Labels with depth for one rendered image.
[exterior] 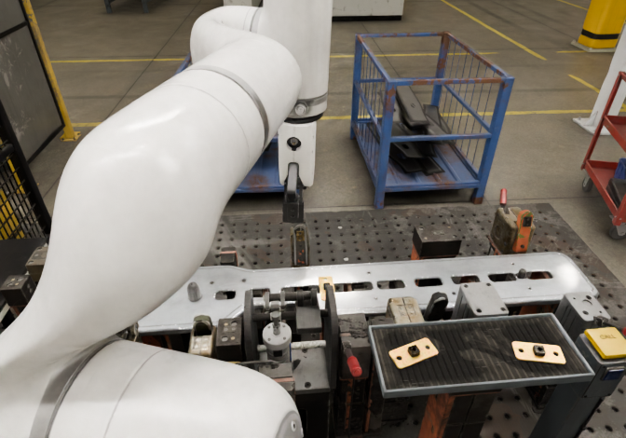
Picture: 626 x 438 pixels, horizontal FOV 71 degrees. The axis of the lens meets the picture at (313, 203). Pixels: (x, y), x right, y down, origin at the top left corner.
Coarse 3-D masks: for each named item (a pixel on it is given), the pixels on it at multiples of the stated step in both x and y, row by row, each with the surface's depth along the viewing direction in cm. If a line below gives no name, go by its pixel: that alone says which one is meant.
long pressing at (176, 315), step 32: (480, 256) 125; (512, 256) 124; (544, 256) 124; (224, 288) 114; (256, 288) 114; (416, 288) 114; (448, 288) 114; (512, 288) 114; (544, 288) 114; (576, 288) 114; (160, 320) 105; (192, 320) 105
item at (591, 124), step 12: (624, 36) 387; (624, 48) 387; (612, 60) 402; (624, 60) 388; (612, 72) 403; (612, 84) 403; (624, 84) 401; (600, 96) 419; (624, 96) 408; (600, 108) 420; (612, 108) 414; (576, 120) 441; (588, 120) 428
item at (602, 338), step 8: (600, 328) 83; (608, 328) 83; (592, 336) 82; (600, 336) 82; (608, 336) 82; (616, 336) 82; (592, 344) 81; (600, 344) 80; (608, 344) 80; (616, 344) 80; (624, 344) 80; (600, 352) 80; (608, 352) 79; (616, 352) 79; (624, 352) 79
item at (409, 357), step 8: (408, 344) 80; (416, 344) 80; (424, 344) 80; (392, 352) 78; (400, 352) 78; (408, 352) 78; (416, 352) 77; (424, 352) 78; (432, 352) 78; (408, 360) 77; (416, 360) 77; (400, 368) 76
